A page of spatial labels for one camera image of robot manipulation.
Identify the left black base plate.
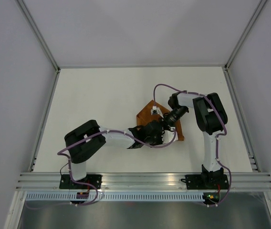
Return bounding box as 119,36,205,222
59,174,102,190

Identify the aluminium front rail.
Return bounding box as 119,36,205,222
14,172,271,192

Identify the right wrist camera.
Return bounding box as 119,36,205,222
151,106,163,117

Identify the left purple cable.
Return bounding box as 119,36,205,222
24,128,177,210

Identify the brown cloth napkin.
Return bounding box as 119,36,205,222
136,100,185,141

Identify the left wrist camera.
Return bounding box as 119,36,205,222
161,127,178,144

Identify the left aluminium frame post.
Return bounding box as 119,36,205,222
16,0,60,72

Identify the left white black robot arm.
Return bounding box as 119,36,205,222
64,120,165,189

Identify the white slotted cable duct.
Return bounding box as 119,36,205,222
26,192,204,202

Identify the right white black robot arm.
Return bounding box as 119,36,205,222
164,91,229,190

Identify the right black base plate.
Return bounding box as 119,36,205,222
180,175,229,190

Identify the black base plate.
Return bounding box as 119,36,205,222
59,174,102,190
180,175,229,190

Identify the purple cable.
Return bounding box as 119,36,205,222
153,83,233,207
24,128,177,210

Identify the right aluminium frame post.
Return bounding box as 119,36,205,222
223,0,269,72

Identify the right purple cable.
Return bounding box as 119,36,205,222
153,83,233,207

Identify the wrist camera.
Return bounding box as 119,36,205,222
161,127,178,144
151,106,163,117

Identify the aluminium frame post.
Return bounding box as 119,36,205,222
16,0,60,72
223,0,269,72

